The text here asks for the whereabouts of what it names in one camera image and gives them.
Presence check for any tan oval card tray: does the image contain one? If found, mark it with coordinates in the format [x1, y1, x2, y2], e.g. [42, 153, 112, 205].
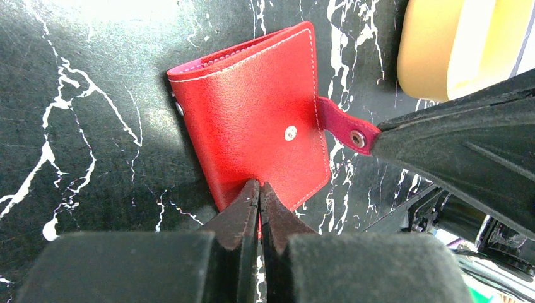
[397, 0, 534, 102]

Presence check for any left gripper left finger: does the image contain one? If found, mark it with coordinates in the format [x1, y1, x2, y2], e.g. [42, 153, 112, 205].
[16, 180, 260, 302]

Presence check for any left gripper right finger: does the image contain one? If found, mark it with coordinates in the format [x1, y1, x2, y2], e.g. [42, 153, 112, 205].
[259, 183, 472, 302]

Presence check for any red leather card holder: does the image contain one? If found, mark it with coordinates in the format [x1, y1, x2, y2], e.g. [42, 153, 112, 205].
[167, 21, 380, 210]

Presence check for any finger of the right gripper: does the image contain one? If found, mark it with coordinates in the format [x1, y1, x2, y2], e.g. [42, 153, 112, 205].
[372, 70, 534, 239]

